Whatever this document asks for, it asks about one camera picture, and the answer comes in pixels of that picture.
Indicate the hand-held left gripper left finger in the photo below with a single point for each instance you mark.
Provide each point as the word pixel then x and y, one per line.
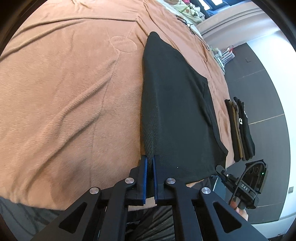
pixel 144 178

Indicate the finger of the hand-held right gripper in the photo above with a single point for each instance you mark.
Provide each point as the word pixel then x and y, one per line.
pixel 223 173

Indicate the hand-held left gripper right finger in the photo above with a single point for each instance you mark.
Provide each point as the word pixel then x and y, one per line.
pixel 155 180

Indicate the black tank top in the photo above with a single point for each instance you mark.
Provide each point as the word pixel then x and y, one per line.
pixel 175 115

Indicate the stack of folded dark clothes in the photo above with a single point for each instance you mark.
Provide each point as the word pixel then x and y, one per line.
pixel 248 136

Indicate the pile of light clothes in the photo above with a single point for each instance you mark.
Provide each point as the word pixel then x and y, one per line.
pixel 185 9

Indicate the person's right hand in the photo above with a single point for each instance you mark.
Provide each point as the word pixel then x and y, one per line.
pixel 241 212

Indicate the brown folded garment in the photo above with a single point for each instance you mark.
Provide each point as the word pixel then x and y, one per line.
pixel 238 136

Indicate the black folded garment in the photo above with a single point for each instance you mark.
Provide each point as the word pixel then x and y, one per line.
pixel 232 129

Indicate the orange blanket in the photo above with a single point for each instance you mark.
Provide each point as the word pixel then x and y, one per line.
pixel 57 92

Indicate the person's dark patterned pants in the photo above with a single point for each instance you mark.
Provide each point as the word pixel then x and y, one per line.
pixel 23 220

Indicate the wall socket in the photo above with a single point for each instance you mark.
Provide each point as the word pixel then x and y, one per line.
pixel 291 190

